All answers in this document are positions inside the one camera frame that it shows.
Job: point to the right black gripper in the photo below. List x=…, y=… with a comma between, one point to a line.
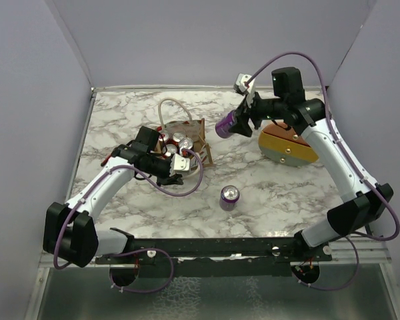
x=242, y=127

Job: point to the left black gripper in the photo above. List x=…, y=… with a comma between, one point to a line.
x=167, y=180

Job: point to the purple can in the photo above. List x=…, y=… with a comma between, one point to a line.
x=223, y=127
x=229, y=197

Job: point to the red cola can front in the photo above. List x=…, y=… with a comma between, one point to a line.
x=169, y=149

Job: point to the red cola can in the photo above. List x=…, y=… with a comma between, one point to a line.
x=169, y=149
x=178, y=136

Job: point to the black and yellow can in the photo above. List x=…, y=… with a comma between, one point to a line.
x=186, y=144

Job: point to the silver blue slim can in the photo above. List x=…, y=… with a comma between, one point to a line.
x=164, y=137

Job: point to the watermelon canvas tote bag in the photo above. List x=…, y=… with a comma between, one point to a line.
x=192, y=128

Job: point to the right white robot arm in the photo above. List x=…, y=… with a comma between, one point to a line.
x=362, y=196

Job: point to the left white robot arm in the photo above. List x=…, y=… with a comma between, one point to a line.
x=70, y=231

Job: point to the red marker pen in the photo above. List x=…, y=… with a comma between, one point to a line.
x=105, y=161

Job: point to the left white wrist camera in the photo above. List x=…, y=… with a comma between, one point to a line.
x=179, y=164

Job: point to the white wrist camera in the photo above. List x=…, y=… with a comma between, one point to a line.
x=246, y=87
x=179, y=164

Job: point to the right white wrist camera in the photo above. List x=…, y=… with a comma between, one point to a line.
x=246, y=87

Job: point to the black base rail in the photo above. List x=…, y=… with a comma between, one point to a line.
x=216, y=257

